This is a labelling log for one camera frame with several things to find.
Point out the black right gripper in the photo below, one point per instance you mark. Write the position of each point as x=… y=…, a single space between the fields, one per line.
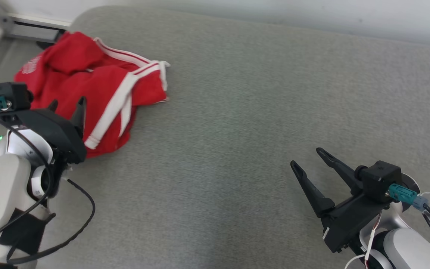
x=353 y=220

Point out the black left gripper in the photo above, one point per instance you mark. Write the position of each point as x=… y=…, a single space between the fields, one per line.
x=54 y=130

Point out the red shorts with white stripe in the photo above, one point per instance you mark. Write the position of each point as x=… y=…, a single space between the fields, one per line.
x=105 y=147

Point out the red basketball jersey number 23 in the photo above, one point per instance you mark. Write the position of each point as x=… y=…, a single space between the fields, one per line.
x=69 y=48

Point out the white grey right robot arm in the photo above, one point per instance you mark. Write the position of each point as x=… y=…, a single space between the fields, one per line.
x=413 y=250

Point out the grey fabric sofa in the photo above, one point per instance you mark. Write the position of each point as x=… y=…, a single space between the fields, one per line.
x=237 y=130

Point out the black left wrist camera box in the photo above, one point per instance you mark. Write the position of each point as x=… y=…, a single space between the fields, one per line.
x=9 y=93

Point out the teal right camera connector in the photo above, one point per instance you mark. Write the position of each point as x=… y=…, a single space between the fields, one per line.
x=401 y=193

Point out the white wall baseboard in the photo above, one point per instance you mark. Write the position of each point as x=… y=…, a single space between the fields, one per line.
x=36 y=26

